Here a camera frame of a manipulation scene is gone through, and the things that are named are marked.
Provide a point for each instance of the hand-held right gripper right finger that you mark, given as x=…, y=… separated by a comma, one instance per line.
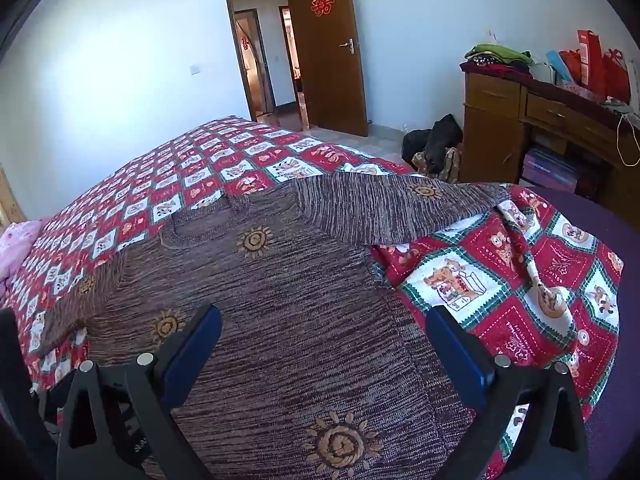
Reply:
x=457, y=360

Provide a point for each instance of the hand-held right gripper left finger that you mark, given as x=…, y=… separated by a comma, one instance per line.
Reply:
x=192, y=355

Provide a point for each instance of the brown knitted sweater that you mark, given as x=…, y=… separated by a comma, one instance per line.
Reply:
x=300, y=310

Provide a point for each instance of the stack of folded clothes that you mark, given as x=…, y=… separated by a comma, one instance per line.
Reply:
x=495, y=57

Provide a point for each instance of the pink pillow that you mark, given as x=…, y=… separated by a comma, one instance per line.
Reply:
x=17, y=245

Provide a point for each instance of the purple bed sheet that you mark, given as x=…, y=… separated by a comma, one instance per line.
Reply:
x=620, y=360

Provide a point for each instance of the red printed quilt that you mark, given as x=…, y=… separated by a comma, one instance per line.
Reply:
x=150, y=195

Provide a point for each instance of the brown patterned bag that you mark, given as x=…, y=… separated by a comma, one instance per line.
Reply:
x=450, y=162

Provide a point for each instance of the wooden headboard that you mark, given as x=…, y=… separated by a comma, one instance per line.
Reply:
x=9, y=200

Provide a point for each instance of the purple box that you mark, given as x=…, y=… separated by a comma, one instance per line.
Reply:
x=547, y=170

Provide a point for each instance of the black bag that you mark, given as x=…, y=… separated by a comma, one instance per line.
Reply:
x=442, y=132

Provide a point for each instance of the wooden bedside cabinet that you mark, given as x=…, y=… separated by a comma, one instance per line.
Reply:
x=492, y=115

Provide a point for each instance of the white container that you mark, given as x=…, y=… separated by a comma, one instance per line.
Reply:
x=541, y=74

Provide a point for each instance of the brown wooden door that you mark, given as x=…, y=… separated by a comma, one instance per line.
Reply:
x=330, y=85

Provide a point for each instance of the light blue gift bag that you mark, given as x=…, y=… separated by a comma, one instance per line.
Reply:
x=557, y=65

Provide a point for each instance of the small red gift bag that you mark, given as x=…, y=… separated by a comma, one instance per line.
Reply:
x=571, y=65

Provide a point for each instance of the tall red gift bag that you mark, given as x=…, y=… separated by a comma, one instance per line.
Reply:
x=591, y=60

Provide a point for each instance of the red paper door decoration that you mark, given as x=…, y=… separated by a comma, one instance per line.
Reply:
x=321, y=1

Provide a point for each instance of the brown wooden door frame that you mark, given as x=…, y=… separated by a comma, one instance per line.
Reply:
x=231, y=20

